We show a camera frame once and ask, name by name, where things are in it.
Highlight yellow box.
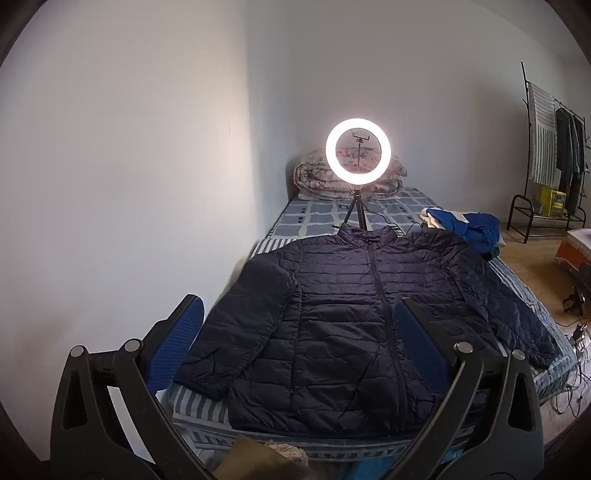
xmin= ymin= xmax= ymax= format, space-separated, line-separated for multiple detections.
xmin=540 ymin=186 xmax=567 ymax=217

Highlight dark hanging clothes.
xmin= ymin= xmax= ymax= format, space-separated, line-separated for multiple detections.
xmin=555 ymin=107 xmax=588 ymax=215

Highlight orange and white box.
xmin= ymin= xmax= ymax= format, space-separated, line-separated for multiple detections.
xmin=554 ymin=229 xmax=591 ymax=273

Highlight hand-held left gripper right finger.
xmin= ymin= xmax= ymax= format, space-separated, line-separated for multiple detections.
xmin=383 ymin=298 xmax=546 ymax=480

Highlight navy quilted puffer jacket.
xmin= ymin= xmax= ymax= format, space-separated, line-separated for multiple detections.
xmin=174 ymin=225 xmax=562 ymax=435

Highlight black device on floor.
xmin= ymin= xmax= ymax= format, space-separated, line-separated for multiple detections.
xmin=562 ymin=286 xmax=588 ymax=317

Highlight black ring light cable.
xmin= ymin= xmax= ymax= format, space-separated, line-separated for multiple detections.
xmin=365 ymin=212 xmax=426 ymax=237

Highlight bed with striped sheet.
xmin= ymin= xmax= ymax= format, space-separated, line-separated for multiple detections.
xmin=157 ymin=187 xmax=580 ymax=464

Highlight white ring light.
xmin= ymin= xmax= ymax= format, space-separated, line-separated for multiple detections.
xmin=325 ymin=117 xmax=392 ymax=189

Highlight rolled floral quilt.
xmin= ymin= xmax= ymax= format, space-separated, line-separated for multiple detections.
xmin=294 ymin=148 xmax=409 ymax=200

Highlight blue checked bed sheet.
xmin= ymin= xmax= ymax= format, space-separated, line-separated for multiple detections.
xmin=268 ymin=187 xmax=444 ymax=241

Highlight tan cloth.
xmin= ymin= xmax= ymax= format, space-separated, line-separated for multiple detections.
xmin=205 ymin=434 xmax=310 ymax=480

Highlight black phone holder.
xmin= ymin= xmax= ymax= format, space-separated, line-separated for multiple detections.
xmin=351 ymin=130 xmax=371 ymax=185

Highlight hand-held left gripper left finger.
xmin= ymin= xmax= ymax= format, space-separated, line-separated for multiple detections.
xmin=50 ymin=294 xmax=218 ymax=480

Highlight black clothes rack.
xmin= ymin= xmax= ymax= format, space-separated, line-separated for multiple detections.
xmin=506 ymin=61 xmax=591 ymax=244

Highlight tangle of floor cables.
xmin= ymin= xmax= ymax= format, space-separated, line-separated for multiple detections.
xmin=551 ymin=318 xmax=591 ymax=416

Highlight striped grey towel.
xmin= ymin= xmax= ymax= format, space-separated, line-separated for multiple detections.
xmin=527 ymin=82 xmax=559 ymax=185

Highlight black tripod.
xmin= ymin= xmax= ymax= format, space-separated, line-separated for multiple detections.
xmin=339 ymin=187 xmax=370 ymax=232

